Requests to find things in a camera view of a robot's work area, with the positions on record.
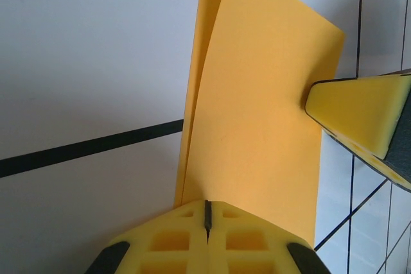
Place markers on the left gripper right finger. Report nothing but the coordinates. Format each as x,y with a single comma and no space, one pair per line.
244,248

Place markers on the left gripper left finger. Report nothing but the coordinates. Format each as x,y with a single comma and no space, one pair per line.
173,248

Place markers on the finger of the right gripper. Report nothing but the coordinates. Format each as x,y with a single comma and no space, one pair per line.
385,169
353,107

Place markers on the yellow cloth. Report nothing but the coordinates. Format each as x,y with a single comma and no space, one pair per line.
257,126

